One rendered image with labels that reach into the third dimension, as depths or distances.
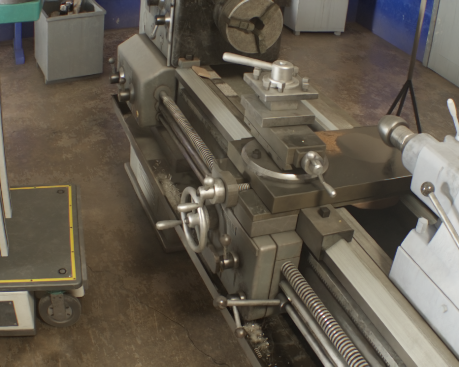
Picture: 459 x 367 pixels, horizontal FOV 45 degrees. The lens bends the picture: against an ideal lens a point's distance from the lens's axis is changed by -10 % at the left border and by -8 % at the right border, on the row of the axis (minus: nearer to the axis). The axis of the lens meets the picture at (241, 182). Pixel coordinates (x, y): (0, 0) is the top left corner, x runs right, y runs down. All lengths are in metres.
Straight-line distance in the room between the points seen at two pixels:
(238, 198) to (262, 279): 0.23
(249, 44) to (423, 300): 1.39
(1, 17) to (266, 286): 1.09
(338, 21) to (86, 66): 2.86
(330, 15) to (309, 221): 4.76
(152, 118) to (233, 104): 0.52
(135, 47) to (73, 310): 1.30
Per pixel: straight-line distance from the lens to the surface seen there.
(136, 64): 2.78
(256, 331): 1.93
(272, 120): 1.68
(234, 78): 2.86
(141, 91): 2.63
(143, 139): 2.92
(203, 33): 2.58
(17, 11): 1.73
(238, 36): 2.41
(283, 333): 1.94
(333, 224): 1.61
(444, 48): 5.82
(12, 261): 2.32
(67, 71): 4.58
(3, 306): 2.29
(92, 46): 4.56
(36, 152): 3.70
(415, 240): 1.46
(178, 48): 2.57
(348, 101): 4.69
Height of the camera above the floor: 1.77
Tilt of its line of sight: 31 degrees down
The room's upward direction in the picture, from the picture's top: 7 degrees clockwise
